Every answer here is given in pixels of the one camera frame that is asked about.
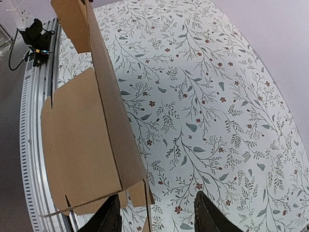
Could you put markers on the brown cardboard box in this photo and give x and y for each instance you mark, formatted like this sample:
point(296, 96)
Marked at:
point(89, 149)

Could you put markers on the white floral table cloth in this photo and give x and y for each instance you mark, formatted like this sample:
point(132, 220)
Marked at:
point(206, 115)

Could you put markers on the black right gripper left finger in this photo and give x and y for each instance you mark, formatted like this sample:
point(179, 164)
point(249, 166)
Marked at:
point(106, 219)

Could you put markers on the aluminium front rail frame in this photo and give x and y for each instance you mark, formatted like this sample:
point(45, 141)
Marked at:
point(39, 83)

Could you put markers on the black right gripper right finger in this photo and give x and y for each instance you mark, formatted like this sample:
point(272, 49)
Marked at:
point(208, 218)

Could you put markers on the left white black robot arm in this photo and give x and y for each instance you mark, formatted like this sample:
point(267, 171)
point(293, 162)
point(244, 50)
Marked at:
point(39, 40)

